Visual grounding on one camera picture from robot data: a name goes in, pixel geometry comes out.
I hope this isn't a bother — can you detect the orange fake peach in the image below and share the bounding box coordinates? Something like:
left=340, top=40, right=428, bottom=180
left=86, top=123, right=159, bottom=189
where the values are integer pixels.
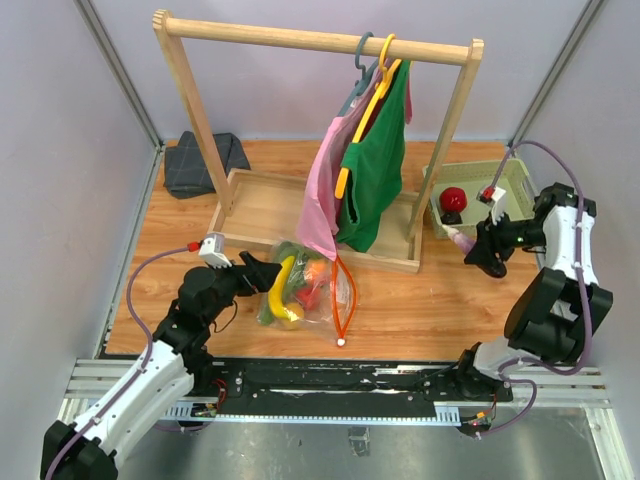
left=304, top=259, right=330, bottom=284

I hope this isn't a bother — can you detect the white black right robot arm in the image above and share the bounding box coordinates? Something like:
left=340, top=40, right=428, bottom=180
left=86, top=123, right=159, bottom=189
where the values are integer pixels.
left=447, top=183, right=613, bottom=400

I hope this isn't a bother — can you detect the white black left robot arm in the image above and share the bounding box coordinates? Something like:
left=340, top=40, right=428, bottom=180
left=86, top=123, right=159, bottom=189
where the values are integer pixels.
left=40, top=251, right=281, bottom=479

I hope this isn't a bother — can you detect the dark purple fake eggplant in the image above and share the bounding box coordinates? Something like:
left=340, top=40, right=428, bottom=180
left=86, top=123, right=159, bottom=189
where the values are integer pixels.
left=443, top=225, right=476, bottom=255

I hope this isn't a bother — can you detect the light green plastic basket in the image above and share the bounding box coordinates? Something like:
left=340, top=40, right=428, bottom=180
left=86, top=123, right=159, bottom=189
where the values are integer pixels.
left=428, top=158, right=538, bottom=240

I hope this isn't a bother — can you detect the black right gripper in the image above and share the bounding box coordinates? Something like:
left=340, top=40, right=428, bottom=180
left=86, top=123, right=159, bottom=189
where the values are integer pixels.
left=464, top=209, right=547, bottom=267

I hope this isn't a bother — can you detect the red fake chili pepper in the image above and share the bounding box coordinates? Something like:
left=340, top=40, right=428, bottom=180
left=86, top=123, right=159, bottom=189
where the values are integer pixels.
left=295, top=286, right=322, bottom=310

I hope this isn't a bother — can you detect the wooden clothes rack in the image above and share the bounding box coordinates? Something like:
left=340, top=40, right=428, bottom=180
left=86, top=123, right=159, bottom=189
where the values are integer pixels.
left=152, top=8, right=485, bottom=275

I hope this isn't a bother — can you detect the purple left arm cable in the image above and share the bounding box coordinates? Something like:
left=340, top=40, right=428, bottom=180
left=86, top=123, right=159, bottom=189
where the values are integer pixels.
left=39, top=241, right=201, bottom=480

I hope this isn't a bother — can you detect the green sleeveless shirt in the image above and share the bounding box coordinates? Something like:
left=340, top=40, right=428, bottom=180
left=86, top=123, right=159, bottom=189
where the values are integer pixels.
left=336, top=61, right=411, bottom=252

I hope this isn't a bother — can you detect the clear zip top bag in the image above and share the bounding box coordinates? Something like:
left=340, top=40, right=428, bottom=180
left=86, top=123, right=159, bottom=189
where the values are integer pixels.
left=257, top=241, right=359, bottom=348

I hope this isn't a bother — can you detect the yellow fake banana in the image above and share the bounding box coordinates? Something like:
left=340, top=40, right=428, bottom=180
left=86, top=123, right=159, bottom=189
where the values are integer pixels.
left=267, top=256, right=295, bottom=319

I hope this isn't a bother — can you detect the pink shirt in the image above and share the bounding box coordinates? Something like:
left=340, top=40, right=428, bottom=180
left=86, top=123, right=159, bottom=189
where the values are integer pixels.
left=296, top=79, right=412, bottom=260

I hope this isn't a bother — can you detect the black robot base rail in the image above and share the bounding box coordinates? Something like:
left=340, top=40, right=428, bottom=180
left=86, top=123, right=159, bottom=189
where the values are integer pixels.
left=182, top=358, right=513, bottom=420

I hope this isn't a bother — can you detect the dark grey folded cloth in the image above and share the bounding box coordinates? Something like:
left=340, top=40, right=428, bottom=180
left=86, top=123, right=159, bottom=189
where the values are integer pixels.
left=164, top=131, right=251, bottom=199

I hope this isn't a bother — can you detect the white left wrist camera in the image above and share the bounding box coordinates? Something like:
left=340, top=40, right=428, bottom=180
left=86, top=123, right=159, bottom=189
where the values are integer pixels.
left=198, top=232, right=232, bottom=269

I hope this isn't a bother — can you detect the yellow clothes hanger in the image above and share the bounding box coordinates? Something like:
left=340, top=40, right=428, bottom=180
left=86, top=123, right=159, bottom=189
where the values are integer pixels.
left=334, top=34, right=402, bottom=199

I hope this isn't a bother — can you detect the small dark fake plum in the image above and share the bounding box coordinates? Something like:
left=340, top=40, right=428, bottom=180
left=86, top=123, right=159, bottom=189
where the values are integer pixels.
left=440, top=211, right=463, bottom=225

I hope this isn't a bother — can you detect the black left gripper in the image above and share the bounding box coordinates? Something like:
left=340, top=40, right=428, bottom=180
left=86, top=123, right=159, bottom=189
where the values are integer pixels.
left=203, top=250, right=281, bottom=325

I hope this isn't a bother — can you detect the red fake apple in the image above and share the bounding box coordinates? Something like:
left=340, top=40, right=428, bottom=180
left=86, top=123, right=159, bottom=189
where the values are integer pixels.
left=439, top=186, right=468, bottom=213

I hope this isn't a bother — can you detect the grey-green clothes hanger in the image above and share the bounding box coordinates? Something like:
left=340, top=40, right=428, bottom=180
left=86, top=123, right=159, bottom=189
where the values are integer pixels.
left=338, top=31, right=378, bottom=117

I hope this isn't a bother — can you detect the green fake lettuce leaf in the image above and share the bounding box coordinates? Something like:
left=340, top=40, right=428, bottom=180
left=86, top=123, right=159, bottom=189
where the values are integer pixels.
left=257, top=241, right=313, bottom=327

